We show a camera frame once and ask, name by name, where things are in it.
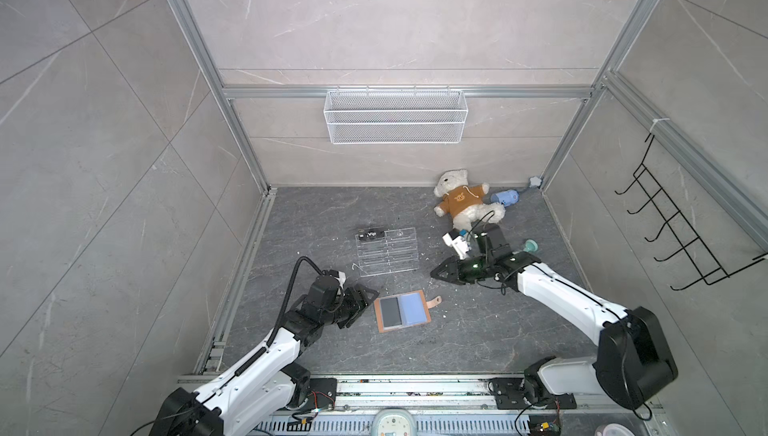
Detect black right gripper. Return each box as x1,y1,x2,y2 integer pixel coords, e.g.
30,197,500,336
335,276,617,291
429,255,495,284

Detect dark grey credit card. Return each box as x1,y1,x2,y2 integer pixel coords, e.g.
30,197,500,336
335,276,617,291
380,297,402,329

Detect clear plastic card sleeves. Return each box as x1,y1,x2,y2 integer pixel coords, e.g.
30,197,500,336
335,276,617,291
379,291,431,329

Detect clear acrylic tiered holder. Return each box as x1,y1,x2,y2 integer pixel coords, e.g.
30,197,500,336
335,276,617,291
355,227,419,277

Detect black credit card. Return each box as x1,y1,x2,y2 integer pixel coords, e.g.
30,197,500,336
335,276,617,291
356,228,386,241

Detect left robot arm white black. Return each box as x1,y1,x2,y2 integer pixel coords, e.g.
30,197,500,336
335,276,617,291
148,270,379,435

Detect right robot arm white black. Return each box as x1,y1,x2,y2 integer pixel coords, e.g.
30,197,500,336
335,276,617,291
430,224,679,410

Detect white teddy bear brown shirt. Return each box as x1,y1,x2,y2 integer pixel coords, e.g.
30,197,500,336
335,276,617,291
433,169,506,232

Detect blue cat-shaped toy device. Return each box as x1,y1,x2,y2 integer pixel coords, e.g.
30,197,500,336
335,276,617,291
490,189,520,207

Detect white round timer device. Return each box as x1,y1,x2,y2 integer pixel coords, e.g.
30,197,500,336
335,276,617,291
370,408,418,436

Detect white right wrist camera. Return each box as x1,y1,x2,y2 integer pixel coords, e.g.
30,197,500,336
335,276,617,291
442,229,471,260

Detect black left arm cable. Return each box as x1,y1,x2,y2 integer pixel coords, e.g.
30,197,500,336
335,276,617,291
266,255,325,347

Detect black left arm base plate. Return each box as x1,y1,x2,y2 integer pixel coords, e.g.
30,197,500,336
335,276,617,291
285,378,338,414

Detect aluminium rail front frame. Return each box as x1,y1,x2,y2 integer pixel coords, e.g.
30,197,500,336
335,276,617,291
252,373,677,435

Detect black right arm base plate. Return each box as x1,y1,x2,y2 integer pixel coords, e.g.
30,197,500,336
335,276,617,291
488,376,577,410

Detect white wire mesh basket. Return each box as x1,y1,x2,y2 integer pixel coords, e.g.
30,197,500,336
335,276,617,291
323,88,469,145

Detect black wire hook rack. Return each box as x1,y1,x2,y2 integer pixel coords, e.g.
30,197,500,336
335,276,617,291
613,133,767,292

